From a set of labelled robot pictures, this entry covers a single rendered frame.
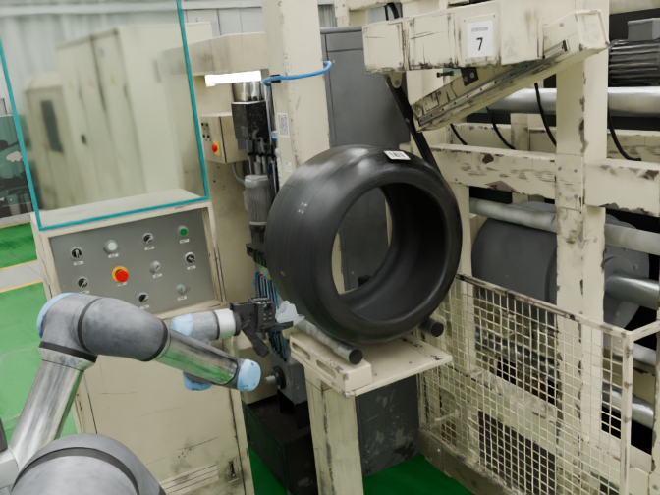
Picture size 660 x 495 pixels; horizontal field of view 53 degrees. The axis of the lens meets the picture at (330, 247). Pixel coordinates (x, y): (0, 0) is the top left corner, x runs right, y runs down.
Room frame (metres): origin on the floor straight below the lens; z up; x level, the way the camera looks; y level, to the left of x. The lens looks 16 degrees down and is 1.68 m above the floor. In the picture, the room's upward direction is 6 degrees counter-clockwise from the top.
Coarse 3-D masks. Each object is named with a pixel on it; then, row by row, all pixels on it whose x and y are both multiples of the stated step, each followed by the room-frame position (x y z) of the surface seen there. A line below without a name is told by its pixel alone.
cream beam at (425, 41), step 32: (512, 0) 1.59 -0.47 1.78; (544, 0) 1.64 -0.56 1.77; (384, 32) 2.00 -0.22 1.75; (416, 32) 1.86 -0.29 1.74; (448, 32) 1.74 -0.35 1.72; (512, 32) 1.59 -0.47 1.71; (384, 64) 2.01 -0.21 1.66; (416, 64) 1.87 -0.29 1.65; (448, 64) 1.75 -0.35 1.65; (480, 64) 1.64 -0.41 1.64
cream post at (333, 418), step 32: (288, 0) 2.02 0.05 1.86; (288, 32) 2.02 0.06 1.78; (288, 64) 2.01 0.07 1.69; (320, 64) 2.06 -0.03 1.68; (288, 96) 2.01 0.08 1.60; (320, 96) 2.05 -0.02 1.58; (320, 128) 2.05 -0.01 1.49; (288, 160) 2.06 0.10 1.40; (320, 384) 2.01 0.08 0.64; (320, 416) 2.03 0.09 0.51; (352, 416) 2.06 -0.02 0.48; (320, 448) 2.06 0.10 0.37; (352, 448) 2.05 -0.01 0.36; (320, 480) 2.09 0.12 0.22; (352, 480) 2.04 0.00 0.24
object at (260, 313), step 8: (264, 296) 1.69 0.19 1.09; (232, 304) 1.62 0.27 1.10; (240, 304) 1.61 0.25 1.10; (248, 304) 1.62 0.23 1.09; (256, 304) 1.62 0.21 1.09; (264, 304) 1.62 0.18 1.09; (272, 304) 1.63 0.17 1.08; (240, 312) 1.61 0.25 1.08; (248, 312) 1.62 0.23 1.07; (256, 312) 1.62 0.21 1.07; (264, 312) 1.63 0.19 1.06; (272, 312) 1.64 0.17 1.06; (240, 320) 1.59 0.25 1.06; (248, 320) 1.62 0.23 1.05; (256, 320) 1.62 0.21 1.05; (264, 320) 1.63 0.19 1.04; (272, 320) 1.64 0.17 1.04; (240, 328) 1.58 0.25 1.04; (256, 328) 1.62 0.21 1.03; (264, 328) 1.62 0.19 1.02
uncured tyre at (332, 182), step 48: (288, 192) 1.77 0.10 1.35; (336, 192) 1.65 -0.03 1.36; (384, 192) 2.03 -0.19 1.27; (432, 192) 1.77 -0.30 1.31; (288, 240) 1.66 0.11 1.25; (432, 240) 1.98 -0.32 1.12; (288, 288) 1.68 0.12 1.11; (336, 288) 1.62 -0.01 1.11; (384, 288) 2.00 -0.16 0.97; (432, 288) 1.79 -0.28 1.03; (336, 336) 1.67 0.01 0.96; (384, 336) 1.69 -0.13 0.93
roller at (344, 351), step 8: (304, 320) 1.91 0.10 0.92; (304, 328) 1.88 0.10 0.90; (312, 328) 1.85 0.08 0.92; (312, 336) 1.84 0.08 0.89; (320, 336) 1.80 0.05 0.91; (328, 336) 1.77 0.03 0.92; (328, 344) 1.75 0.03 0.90; (336, 344) 1.72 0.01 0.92; (344, 344) 1.70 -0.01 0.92; (336, 352) 1.71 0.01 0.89; (344, 352) 1.67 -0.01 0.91; (352, 352) 1.65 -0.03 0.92; (360, 352) 1.66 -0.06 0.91; (352, 360) 1.64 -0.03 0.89; (360, 360) 1.66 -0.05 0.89
